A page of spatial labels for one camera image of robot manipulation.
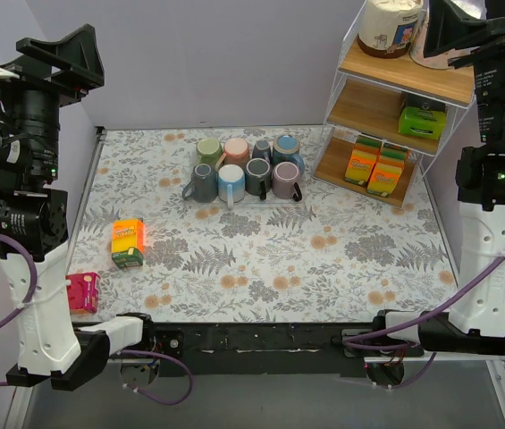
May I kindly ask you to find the white and blue mug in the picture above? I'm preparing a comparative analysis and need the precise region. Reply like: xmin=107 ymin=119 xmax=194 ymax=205
xmin=217 ymin=164 xmax=246 ymax=210

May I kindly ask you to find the lilac mug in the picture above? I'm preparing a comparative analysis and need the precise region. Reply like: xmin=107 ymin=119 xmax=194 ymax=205
xmin=272 ymin=162 xmax=303 ymax=202

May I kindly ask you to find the dark grey mug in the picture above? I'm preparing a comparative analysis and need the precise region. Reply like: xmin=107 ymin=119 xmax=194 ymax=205
xmin=245 ymin=158 xmax=272 ymax=200

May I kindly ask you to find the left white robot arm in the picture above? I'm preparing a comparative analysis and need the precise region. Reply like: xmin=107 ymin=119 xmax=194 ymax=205
xmin=0 ymin=24 xmax=156 ymax=391

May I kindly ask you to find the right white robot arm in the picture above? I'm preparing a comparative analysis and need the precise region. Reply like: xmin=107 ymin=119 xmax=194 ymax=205
xmin=370 ymin=1 xmax=505 ymax=356

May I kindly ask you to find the green mug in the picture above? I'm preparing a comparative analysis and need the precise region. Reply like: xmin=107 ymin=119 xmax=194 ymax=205
xmin=196 ymin=138 xmax=223 ymax=165

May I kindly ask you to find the pink mug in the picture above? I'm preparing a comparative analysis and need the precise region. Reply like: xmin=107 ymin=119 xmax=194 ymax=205
xmin=215 ymin=138 xmax=250 ymax=171

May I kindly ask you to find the blue glazed mug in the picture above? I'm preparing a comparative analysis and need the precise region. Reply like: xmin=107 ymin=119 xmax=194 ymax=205
xmin=272 ymin=134 xmax=305 ymax=175

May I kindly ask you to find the small dark grey-blue mug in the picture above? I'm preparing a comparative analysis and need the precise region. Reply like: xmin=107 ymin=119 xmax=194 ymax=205
xmin=252 ymin=139 xmax=272 ymax=164

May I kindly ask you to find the pink toilet paper roll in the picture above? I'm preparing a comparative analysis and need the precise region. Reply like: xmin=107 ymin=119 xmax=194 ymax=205
xmin=409 ymin=8 xmax=452 ymax=72

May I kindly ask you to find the brown toilet paper roll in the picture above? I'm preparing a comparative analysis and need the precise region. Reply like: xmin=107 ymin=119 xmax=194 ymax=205
xmin=357 ymin=0 xmax=424 ymax=59

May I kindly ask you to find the green tissue pack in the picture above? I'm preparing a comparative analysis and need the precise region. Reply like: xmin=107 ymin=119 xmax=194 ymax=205
xmin=398 ymin=106 xmax=446 ymax=140

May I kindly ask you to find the shelf sponge pack back right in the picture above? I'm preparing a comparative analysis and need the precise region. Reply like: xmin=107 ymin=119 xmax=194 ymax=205
xmin=380 ymin=143 xmax=408 ymax=166

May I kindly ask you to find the shelf sponge pack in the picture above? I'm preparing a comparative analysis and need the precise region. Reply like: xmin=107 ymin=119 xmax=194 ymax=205
xmin=380 ymin=143 xmax=408 ymax=166
xmin=344 ymin=149 xmax=377 ymax=186
xmin=366 ymin=163 xmax=403 ymax=197
xmin=355 ymin=135 xmax=383 ymax=156

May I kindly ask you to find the shelf sponge pack back left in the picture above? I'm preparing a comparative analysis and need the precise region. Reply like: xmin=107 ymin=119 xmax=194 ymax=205
xmin=355 ymin=135 xmax=383 ymax=156

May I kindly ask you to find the shelf sponge pack front right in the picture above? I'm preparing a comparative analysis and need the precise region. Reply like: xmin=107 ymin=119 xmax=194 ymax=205
xmin=366 ymin=163 xmax=403 ymax=197

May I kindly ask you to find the shelf sponge pack front left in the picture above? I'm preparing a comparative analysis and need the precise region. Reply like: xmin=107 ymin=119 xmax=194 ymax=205
xmin=344 ymin=149 xmax=377 ymax=186

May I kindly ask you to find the yellow orange sponge pack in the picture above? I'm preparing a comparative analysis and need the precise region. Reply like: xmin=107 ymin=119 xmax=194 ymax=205
xmin=111 ymin=218 xmax=145 ymax=269

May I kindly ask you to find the pink box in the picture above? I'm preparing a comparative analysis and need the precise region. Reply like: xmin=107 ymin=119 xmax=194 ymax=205
xmin=66 ymin=272 xmax=100 ymax=314

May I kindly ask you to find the white wire wooden shelf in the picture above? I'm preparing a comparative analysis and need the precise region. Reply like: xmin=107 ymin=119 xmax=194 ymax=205
xmin=313 ymin=12 xmax=475 ymax=208

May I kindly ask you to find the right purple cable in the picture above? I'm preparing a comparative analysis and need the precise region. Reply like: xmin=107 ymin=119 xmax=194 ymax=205
xmin=341 ymin=221 xmax=505 ymax=390

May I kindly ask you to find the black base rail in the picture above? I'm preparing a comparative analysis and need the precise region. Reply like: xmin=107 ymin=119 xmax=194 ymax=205
xmin=72 ymin=312 xmax=505 ymax=390

